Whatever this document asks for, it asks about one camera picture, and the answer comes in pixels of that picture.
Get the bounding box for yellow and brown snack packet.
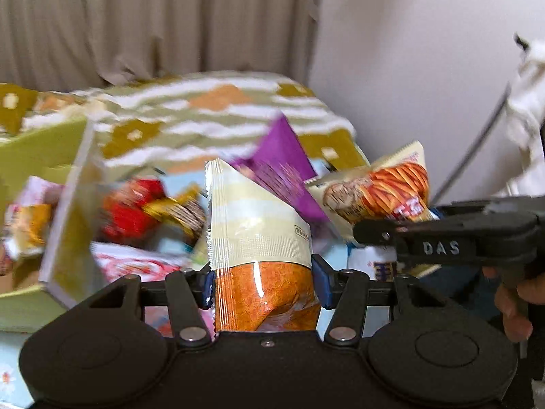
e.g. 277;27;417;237
142;184;208;244

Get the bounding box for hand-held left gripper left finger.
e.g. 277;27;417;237
87;269;216;349

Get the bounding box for red snack packet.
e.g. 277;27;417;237
100;178;169;244

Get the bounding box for green cardboard box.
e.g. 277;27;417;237
0;116;112;334

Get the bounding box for white cloth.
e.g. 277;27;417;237
503;33;545;199

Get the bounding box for dark blue cloth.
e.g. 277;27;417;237
419;264;507;330

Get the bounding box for dark cable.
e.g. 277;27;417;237
433;80;512;206

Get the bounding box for purple snack packet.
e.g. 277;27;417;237
230;115;338;227

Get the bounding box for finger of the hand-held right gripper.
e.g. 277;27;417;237
353;217;426;248
430;201;495;222

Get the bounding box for person's right hand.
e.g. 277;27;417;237
482;265;545;342

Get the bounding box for green striped flower blanket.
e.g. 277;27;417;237
0;70;370;176

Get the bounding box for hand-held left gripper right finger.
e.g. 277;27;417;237
311;253;446;347

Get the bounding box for pink and white snack packet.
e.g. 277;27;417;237
91;241;202;283

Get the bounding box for orange striped snack packet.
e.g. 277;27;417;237
309;140;442;227

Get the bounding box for blue and white snack packet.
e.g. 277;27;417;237
346;243;442;283

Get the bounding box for cream and orange snack packet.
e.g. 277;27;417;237
204;157;323;334

